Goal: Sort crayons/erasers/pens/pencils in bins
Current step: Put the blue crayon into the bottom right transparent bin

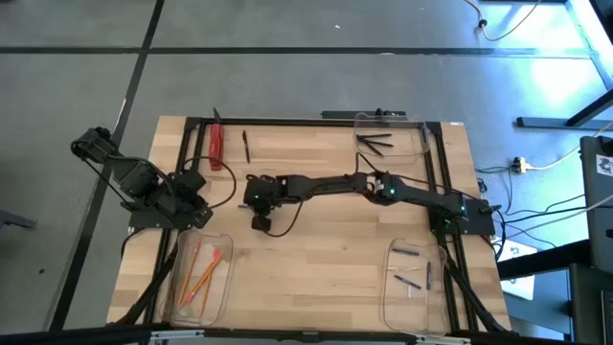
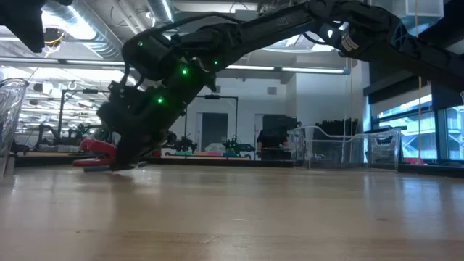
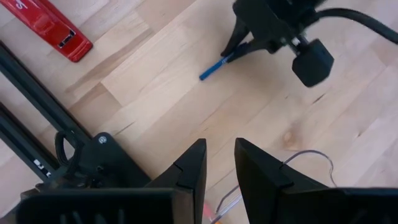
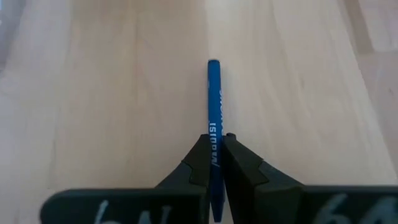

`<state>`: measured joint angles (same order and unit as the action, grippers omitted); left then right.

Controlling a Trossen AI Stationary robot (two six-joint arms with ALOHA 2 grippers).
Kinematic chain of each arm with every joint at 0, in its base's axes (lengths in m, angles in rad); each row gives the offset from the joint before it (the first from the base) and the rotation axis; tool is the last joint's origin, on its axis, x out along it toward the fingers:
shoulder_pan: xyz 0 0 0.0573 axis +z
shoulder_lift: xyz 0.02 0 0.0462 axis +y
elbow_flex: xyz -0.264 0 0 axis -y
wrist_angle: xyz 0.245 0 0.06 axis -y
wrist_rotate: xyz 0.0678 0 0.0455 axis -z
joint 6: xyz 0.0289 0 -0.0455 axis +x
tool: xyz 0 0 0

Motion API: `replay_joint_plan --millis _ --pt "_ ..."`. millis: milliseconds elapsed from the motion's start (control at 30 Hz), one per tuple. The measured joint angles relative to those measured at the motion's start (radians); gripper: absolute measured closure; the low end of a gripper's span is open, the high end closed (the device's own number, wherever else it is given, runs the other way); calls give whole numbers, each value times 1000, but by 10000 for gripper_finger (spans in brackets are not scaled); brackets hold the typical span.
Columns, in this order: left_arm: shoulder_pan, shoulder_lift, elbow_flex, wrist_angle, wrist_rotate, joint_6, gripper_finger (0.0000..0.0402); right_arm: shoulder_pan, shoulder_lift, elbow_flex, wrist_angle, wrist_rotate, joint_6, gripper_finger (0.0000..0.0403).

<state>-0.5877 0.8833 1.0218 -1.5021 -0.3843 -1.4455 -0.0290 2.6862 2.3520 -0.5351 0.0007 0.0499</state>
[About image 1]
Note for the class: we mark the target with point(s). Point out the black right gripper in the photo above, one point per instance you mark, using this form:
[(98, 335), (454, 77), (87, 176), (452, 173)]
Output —
[(261, 196)]

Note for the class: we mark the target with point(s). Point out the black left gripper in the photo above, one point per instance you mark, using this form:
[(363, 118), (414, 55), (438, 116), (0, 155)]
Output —
[(190, 181)]

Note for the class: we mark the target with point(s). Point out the yellow pencil pink eraser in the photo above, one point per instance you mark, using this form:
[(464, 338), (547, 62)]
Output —
[(208, 293), (209, 274), (189, 273), (202, 275)]

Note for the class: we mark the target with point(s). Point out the clear plastic bin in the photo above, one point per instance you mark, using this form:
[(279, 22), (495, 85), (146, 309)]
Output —
[(220, 306), (412, 316), (407, 153)]

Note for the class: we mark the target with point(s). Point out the black pen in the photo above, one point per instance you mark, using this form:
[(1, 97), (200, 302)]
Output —
[(372, 149), (378, 143), (374, 136), (246, 148)]

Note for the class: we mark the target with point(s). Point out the purple pen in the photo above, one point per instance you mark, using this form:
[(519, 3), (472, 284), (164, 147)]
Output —
[(407, 282), (405, 251), (428, 275)]

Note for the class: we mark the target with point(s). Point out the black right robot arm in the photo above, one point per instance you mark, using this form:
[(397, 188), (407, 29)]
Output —
[(335, 184)]

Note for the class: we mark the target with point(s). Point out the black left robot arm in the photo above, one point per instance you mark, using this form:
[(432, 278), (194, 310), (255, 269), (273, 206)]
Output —
[(139, 179)]

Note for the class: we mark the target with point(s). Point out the red stapler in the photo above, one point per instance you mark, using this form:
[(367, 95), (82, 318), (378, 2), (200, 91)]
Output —
[(216, 148)]

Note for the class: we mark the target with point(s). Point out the white power strip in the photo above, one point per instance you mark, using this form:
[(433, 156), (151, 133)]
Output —
[(519, 166)]

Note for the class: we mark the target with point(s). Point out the black desk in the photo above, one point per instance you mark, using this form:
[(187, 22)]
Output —
[(551, 123)]

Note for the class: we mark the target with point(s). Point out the grey cabinet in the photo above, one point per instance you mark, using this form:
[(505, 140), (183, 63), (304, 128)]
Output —
[(598, 215)]

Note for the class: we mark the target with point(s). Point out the black side table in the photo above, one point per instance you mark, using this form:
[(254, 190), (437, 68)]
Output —
[(589, 306)]

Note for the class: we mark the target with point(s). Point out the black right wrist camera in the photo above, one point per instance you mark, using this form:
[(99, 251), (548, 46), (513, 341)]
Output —
[(261, 223)]

